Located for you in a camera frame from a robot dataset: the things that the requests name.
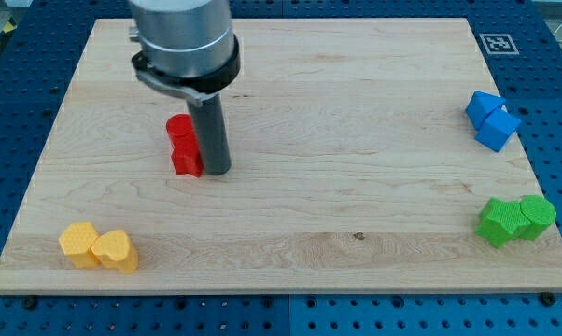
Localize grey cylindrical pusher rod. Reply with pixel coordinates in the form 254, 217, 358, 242
189, 94, 232, 175

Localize black clamp ring mount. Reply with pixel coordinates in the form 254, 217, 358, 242
131, 36, 241, 106

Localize red circle block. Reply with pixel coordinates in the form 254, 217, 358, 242
165, 114, 197, 148

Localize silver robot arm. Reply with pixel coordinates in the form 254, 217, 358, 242
128, 0, 241, 175

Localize green circle block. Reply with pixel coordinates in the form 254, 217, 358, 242
520, 195, 557, 240

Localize red star block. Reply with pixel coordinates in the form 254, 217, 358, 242
171, 136, 204, 177

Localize yellow heart block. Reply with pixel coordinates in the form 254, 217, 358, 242
91, 230, 139, 274

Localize wooden board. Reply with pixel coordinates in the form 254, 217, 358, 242
0, 18, 562, 296

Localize blue triangle block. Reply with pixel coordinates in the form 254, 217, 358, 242
465, 91, 506, 130

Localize blue cube block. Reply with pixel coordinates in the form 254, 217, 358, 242
475, 109, 521, 152

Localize white fiducial marker tag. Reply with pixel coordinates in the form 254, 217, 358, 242
480, 33, 519, 55

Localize green star block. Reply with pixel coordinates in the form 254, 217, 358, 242
475, 198, 531, 248

